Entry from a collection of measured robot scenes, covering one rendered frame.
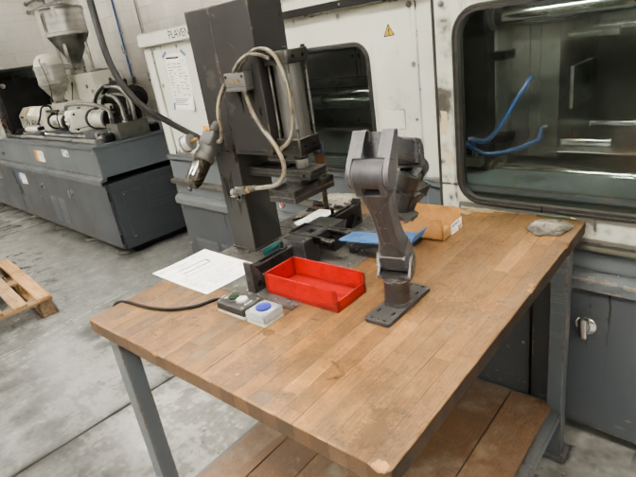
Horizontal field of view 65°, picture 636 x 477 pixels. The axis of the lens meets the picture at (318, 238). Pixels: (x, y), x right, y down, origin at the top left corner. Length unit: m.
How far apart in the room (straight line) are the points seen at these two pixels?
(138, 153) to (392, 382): 3.80
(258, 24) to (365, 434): 1.06
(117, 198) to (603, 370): 3.69
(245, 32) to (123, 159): 3.15
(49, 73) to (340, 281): 4.71
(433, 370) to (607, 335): 0.99
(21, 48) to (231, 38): 9.38
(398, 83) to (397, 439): 1.40
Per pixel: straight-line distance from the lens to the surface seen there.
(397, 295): 1.21
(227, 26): 1.52
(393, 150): 1.02
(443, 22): 1.82
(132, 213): 4.56
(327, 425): 0.94
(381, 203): 1.04
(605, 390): 2.06
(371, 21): 2.04
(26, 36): 10.84
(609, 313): 1.89
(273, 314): 1.25
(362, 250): 1.52
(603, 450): 2.24
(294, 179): 1.48
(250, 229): 1.67
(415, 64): 1.94
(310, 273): 1.42
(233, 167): 1.63
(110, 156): 4.46
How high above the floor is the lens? 1.53
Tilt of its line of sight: 22 degrees down
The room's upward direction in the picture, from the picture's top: 9 degrees counter-clockwise
